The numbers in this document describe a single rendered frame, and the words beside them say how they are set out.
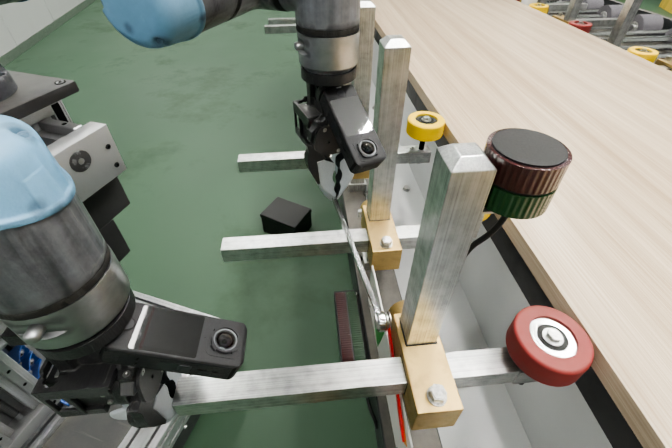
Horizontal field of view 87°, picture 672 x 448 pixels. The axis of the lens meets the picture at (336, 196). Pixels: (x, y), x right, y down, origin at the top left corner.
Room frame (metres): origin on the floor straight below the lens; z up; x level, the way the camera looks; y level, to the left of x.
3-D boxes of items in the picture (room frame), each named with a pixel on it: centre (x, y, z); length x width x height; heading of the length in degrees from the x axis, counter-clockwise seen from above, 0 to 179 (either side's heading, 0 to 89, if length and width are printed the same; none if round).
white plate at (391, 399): (0.25, -0.07, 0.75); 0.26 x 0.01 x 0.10; 5
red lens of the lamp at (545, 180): (0.23, -0.15, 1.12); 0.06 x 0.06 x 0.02
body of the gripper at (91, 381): (0.16, 0.21, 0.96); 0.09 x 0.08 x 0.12; 95
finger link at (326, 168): (0.45, 0.02, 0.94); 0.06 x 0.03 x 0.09; 25
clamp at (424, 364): (0.20, -0.10, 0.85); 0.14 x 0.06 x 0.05; 5
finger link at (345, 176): (0.46, 0.00, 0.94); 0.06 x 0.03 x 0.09; 25
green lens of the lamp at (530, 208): (0.23, -0.15, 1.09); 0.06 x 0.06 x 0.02
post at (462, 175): (0.23, -0.10, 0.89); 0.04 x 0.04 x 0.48; 5
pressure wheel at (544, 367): (0.20, -0.24, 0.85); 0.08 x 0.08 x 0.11
